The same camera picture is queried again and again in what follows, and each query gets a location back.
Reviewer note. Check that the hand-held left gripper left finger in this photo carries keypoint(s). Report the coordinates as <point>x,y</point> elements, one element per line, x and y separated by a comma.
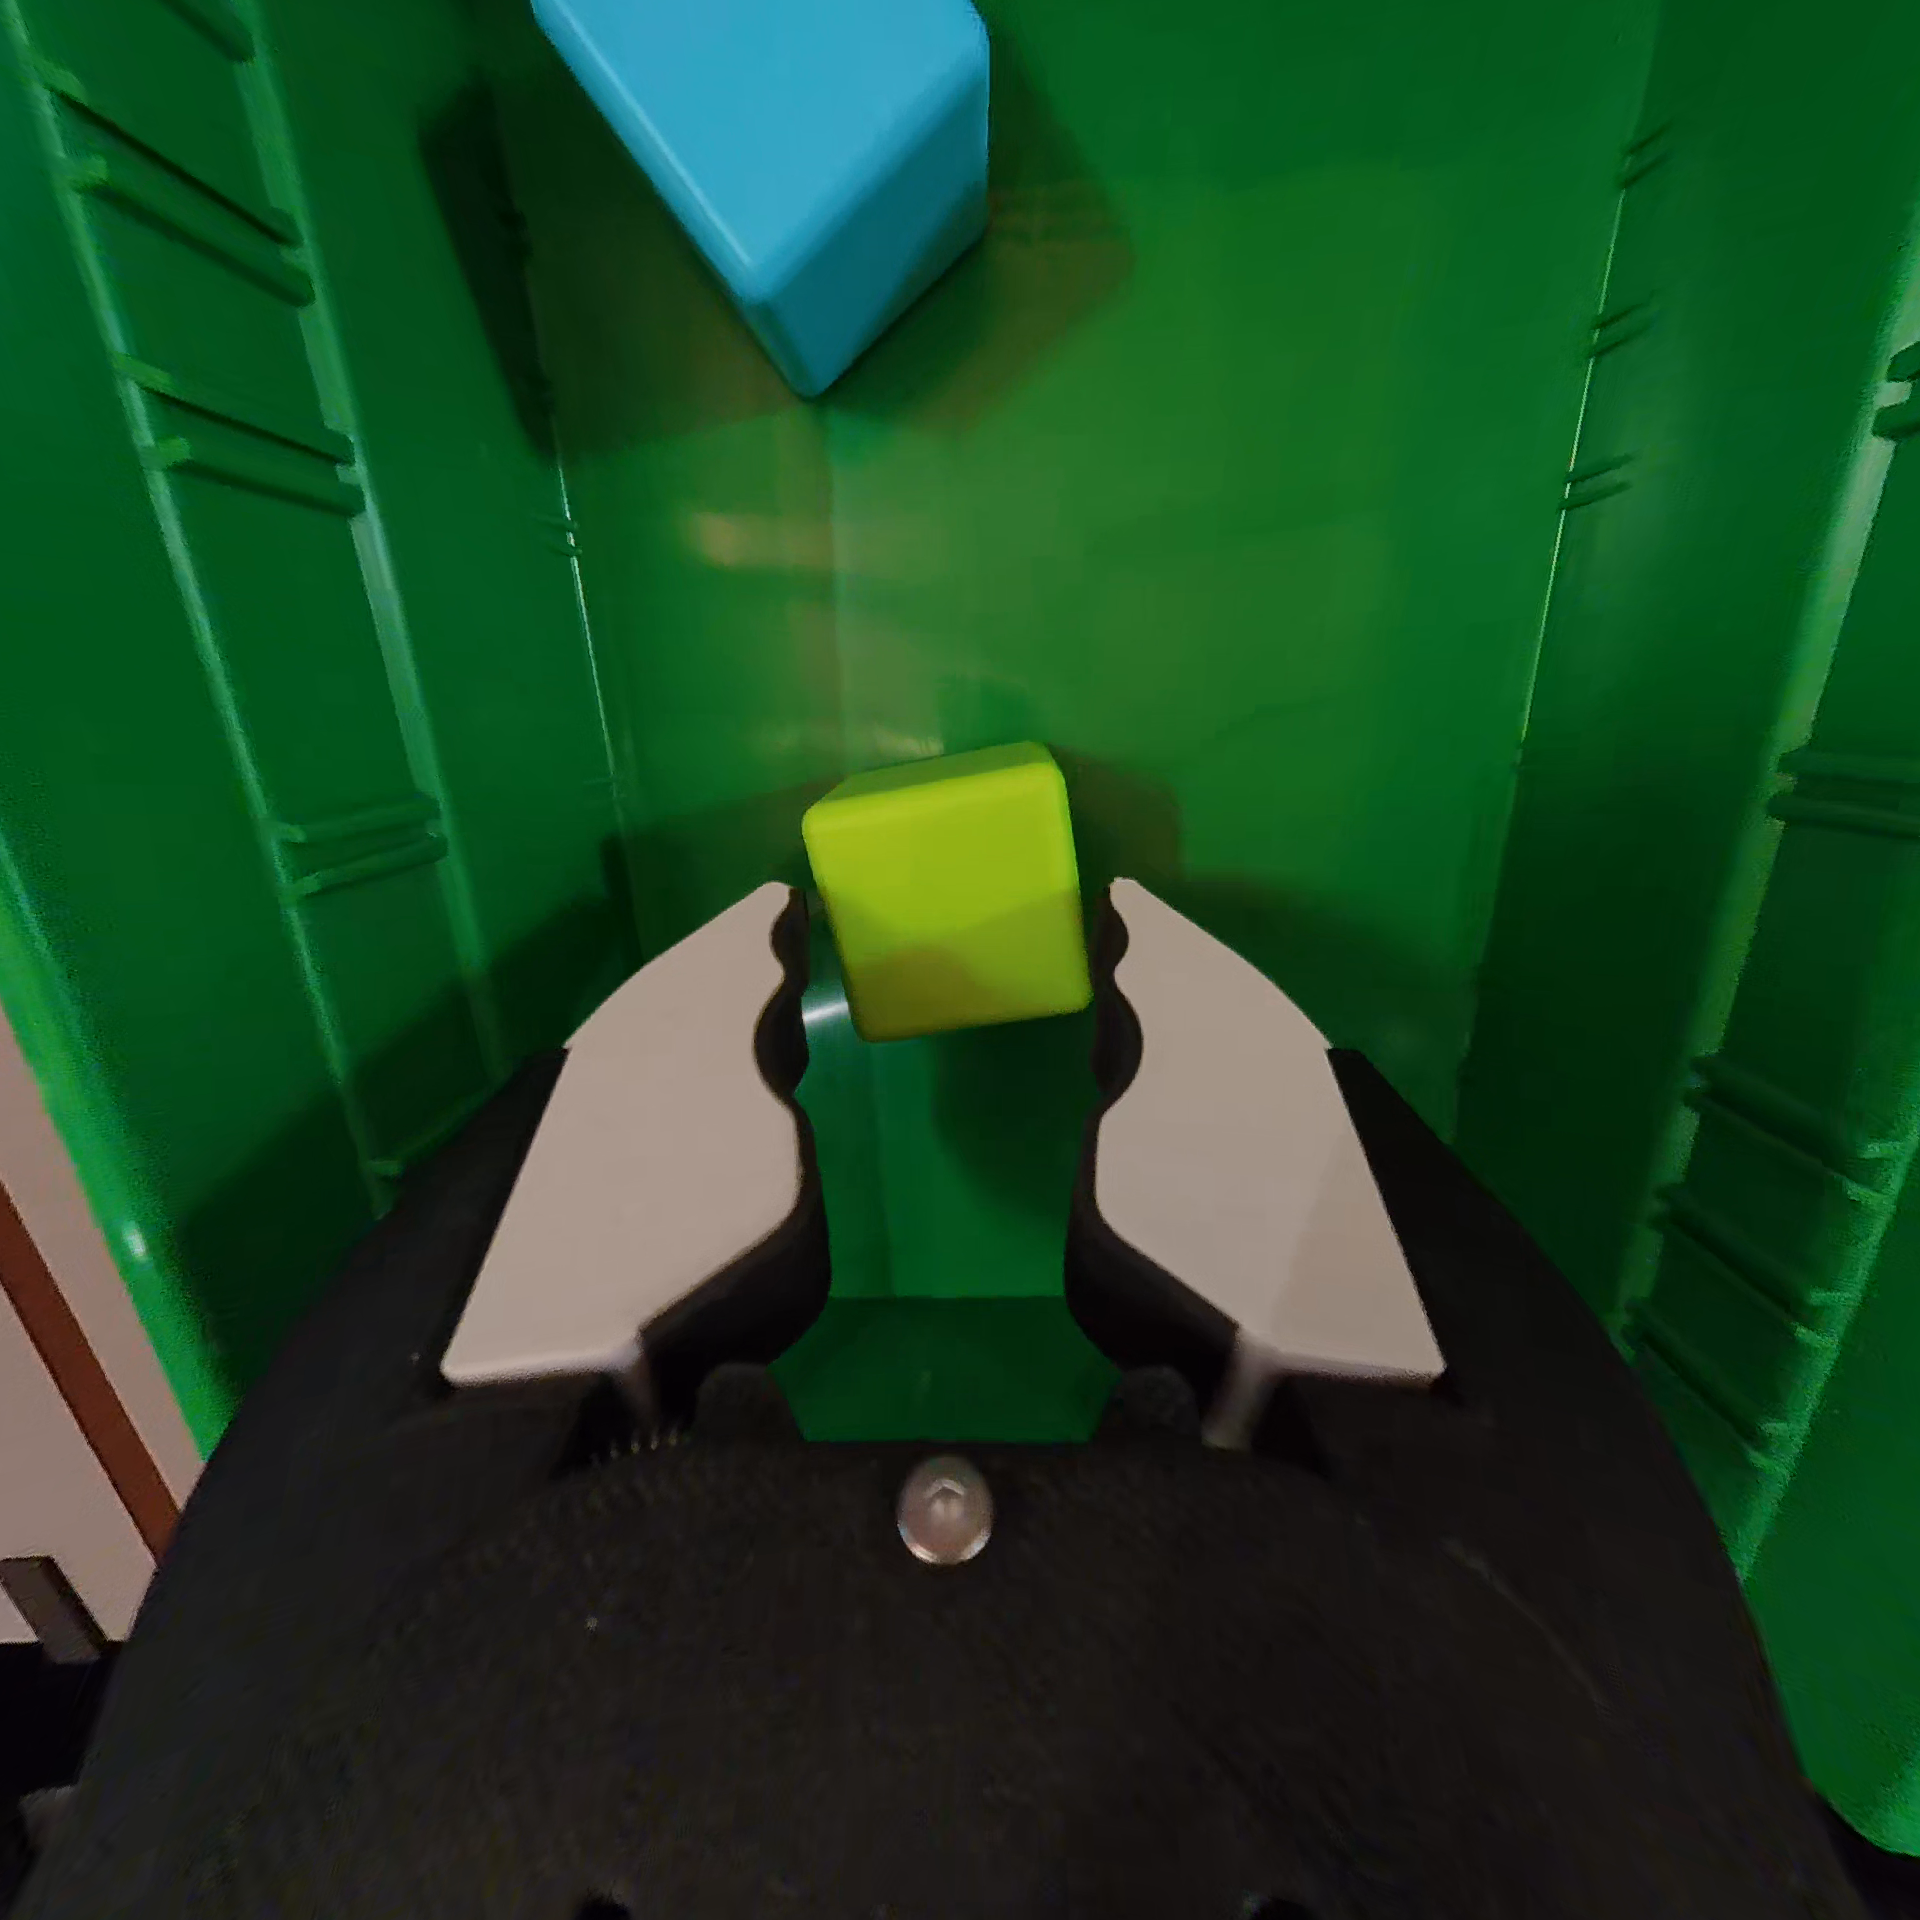
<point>630,1170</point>

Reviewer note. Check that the lime green cube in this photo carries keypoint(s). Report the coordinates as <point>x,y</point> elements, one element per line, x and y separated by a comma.
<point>954,900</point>

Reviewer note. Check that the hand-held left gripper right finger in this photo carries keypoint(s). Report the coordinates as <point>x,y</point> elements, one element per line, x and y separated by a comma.
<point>1259,1185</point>

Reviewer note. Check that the blue cube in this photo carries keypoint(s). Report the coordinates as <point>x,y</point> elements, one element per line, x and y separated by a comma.
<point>795,164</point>

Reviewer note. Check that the green plastic bin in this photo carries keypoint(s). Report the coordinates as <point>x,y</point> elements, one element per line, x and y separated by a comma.
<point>1277,600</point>

